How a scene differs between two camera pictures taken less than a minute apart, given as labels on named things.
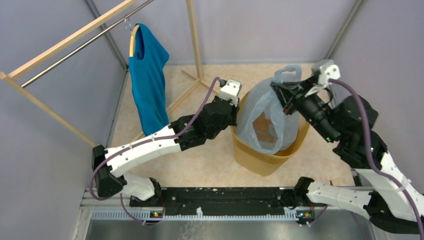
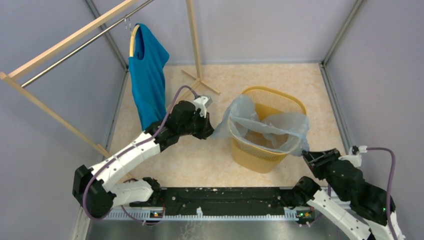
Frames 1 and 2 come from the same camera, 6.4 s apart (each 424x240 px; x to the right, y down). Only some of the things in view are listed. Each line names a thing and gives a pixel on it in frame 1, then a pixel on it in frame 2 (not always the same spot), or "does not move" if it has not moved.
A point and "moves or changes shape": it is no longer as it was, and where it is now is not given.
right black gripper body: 311,108 to 324,172
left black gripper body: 232,118 to 199,125
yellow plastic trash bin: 256,161 to 268,101
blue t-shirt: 147,68 does not move
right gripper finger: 288,100 to 319,162
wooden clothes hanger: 131,51 does not move
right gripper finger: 285,88 to 312,157
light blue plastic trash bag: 262,124 moves or changes shape
